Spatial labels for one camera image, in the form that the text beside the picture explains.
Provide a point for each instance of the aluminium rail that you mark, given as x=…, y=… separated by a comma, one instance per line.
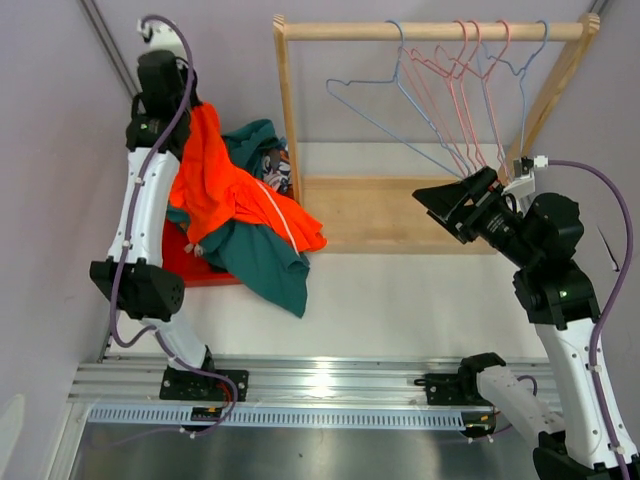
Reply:
x=311, y=392

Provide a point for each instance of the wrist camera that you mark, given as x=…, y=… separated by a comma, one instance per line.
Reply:
x=160, y=36
x=523, y=183

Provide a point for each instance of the teal green shorts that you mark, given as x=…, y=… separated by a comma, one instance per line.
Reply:
x=254, y=254

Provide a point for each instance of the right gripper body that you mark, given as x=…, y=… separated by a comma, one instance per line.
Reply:
x=493, y=222

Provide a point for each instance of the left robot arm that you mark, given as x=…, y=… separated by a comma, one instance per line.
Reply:
x=132, y=277

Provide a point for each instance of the pink hanger of teal shorts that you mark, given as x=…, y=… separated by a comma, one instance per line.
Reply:
x=430, y=88

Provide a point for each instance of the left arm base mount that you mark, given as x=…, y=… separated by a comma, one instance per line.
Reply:
x=180, y=385

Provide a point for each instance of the blue orange patterned shorts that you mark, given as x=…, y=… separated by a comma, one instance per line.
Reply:
x=276, y=170

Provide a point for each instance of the blue hanger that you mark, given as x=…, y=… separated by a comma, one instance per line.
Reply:
x=519, y=73
x=460, y=168

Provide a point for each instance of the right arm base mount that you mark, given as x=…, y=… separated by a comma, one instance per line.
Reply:
x=444, y=389

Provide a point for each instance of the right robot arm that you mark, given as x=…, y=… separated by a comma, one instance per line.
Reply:
x=588, y=438

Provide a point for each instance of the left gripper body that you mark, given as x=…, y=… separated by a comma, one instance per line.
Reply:
x=193, y=98

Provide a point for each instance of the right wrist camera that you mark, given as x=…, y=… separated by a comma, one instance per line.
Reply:
x=523, y=183

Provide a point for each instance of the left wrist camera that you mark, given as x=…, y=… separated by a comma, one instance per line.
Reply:
x=160, y=36

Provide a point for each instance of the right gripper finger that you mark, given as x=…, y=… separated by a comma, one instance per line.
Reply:
x=446, y=215
x=444, y=197

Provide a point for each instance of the red plastic bin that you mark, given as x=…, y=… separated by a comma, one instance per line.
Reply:
x=195, y=271

